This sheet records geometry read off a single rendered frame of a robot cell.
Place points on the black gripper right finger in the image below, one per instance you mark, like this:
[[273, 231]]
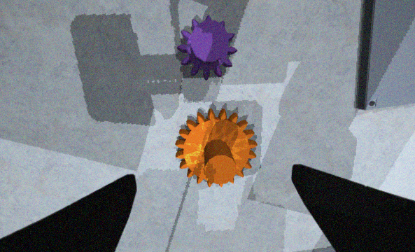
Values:
[[355, 217]]

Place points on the grey metal board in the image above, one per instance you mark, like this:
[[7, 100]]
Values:
[[387, 69]]

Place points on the purple gear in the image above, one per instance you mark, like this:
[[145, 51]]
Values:
[[207, 47]]

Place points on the brown gear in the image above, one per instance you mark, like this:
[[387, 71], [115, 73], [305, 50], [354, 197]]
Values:
[[216, 148]]

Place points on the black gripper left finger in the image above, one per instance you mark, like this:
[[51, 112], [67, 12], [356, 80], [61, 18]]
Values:
[[94, 223]]

